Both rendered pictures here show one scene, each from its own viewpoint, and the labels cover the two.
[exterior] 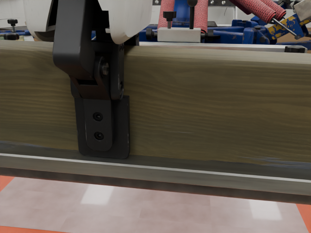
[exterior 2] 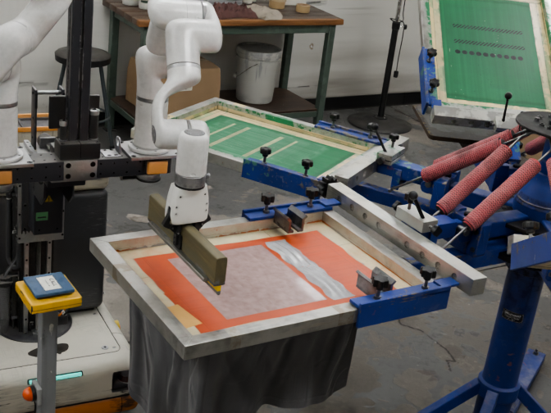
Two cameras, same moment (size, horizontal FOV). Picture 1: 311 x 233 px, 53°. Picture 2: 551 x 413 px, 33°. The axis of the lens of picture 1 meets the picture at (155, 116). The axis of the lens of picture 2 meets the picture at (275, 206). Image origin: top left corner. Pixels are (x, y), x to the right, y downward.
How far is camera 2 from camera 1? 2.18 m
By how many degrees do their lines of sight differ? 45
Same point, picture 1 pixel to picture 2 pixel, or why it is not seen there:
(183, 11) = (531, 187)
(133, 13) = (179, 220)
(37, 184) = not seen: hidden behind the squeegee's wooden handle
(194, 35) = (418, 224)
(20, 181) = not seen: hidden behind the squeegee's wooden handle
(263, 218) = (234, 308)
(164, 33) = (400, 211)
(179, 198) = (226, 290)
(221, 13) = not seen: outside the picture
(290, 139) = (199, 260)
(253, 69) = (196, 241)
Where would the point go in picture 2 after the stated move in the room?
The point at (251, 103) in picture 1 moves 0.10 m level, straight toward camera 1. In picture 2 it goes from (195, 248) to (155, 251)
